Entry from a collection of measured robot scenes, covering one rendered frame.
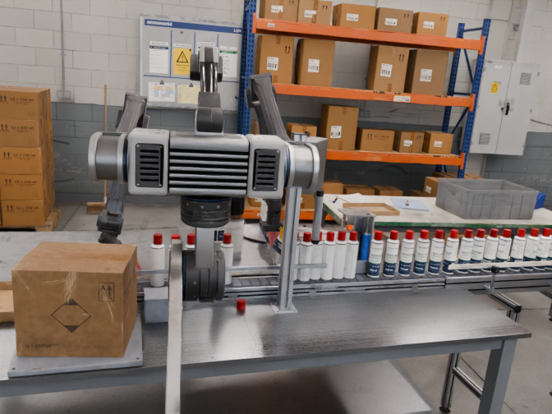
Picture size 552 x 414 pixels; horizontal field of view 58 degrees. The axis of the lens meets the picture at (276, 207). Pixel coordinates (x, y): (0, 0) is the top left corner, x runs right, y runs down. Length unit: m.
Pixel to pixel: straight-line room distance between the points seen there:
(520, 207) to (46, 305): 3.31
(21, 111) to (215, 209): 3.90
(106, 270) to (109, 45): 5.04
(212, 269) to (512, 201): 2.95
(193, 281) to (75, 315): 0.38
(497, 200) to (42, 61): 5.03
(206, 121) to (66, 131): 5.27
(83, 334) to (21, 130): 3.66
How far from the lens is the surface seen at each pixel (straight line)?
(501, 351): 2.14
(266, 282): 2.03
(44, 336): 1.61
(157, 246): 1.89
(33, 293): 1.56
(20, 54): 6.55
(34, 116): 5.05
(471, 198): 3.76
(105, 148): 1.29
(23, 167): 5.13
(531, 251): 2.64
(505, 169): 7.90
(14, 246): 2.62
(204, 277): 1.34
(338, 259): 2.09
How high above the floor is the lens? 1.68
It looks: 15 degrees down
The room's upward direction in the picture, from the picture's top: 4 degrees clockwise
